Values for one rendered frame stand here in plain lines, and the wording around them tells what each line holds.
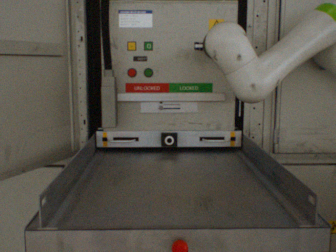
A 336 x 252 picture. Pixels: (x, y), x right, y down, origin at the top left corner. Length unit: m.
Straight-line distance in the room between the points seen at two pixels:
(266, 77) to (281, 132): 0.48
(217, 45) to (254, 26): 0.46
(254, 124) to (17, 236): 0.99
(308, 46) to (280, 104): 0.37
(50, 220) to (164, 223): 0.24
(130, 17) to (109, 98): 0.31
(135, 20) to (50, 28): 0.29
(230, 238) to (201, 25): 0.84
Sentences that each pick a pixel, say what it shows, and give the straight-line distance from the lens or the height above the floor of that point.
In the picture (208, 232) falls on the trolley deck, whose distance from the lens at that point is 0.82.
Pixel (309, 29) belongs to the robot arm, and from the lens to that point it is 1.19.
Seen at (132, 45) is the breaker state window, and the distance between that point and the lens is 1.43.
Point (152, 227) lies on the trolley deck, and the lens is 0.81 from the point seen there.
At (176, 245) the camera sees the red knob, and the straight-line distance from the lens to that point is 0.78.
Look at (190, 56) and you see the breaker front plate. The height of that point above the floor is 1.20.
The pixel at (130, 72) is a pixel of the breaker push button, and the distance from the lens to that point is 1.43.
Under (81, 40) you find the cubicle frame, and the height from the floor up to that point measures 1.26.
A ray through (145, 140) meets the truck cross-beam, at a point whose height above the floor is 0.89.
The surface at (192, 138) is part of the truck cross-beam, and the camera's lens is 1.45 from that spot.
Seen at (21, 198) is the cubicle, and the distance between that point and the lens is 1.57.
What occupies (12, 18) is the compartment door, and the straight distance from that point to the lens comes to 1.28.
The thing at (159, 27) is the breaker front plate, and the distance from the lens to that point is 1.44.
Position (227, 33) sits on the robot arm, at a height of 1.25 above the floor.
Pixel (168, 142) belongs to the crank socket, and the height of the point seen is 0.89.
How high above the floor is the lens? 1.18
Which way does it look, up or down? 9 degrees down
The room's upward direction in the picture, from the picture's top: straight up
